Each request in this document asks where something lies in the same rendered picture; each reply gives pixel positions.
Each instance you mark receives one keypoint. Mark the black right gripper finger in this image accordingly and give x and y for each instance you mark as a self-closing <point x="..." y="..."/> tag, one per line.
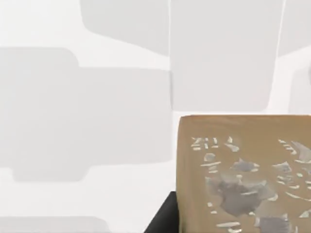
<point x="167" y="216"/>

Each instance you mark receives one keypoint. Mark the brown box with silver print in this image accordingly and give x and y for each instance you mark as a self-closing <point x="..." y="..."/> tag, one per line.
<point x="243" y="174"/>

